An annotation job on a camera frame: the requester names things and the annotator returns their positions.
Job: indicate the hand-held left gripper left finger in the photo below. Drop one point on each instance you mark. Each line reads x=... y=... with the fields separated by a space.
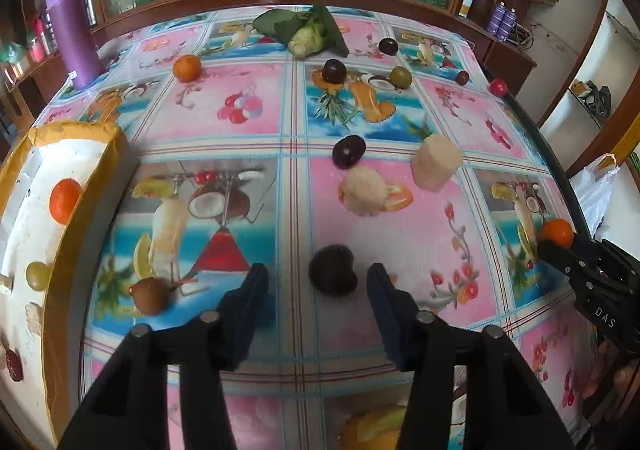
x=247 y=315

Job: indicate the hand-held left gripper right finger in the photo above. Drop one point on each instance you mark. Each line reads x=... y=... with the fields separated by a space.
x=390 y=315

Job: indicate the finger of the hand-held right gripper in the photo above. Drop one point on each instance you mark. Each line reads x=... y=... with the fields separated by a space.
x=612 y=252
x=560 y=257

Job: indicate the large orange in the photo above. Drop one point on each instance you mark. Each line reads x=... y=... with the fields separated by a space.
x=557 y=232
x=65 y=200

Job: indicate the dark plum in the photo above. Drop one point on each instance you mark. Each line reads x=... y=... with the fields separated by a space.
x=333 y=71
x=332 y=270
x=349 y=151
x=388 y=46

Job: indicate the brown kiwi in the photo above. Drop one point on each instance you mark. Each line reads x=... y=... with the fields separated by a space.
x=150 y=296

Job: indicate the round beige cake piece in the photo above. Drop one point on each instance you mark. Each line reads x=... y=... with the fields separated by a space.
x=365 y=191

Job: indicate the large peeled sugarcane piece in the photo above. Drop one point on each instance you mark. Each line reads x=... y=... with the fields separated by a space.
x=435 y=162

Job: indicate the yellow taped white tray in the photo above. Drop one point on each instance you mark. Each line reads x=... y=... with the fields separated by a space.
x=95 y=180

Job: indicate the red date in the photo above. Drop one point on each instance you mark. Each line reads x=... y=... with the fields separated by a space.
x=13 y=365

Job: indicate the small peeled sugarcane piece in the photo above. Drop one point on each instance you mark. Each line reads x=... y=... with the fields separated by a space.
x=4 y=281

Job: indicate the person's right hand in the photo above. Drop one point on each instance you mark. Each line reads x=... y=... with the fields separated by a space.
x=627 y=377

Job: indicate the white plastic bag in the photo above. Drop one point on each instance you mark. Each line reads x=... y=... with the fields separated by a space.
x=595 y=190

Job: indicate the printed plastic tablecloth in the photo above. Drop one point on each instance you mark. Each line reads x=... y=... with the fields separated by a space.
x=450 y=240

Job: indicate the red cherry tomato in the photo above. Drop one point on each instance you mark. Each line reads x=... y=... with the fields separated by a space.
x=498 y=87

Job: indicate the wooden side cabinet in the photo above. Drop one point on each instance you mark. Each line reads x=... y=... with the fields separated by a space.
x=510 y=67

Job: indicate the dark red cherry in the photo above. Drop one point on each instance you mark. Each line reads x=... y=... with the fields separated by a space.
x=462 y=77

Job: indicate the purple spray can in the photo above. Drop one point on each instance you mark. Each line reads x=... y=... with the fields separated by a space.
x=496 y=20
x=508 y=25

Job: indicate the small orange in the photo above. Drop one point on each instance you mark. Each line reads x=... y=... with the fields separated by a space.
x=186 y=68

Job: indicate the purple bottle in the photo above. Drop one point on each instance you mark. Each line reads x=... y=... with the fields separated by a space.
x=72 y=29

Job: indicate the pink bottle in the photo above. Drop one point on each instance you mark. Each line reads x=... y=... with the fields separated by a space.
x=36 y=42

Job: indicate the green bag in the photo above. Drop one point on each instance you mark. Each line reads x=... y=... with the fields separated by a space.
x=12 y=54

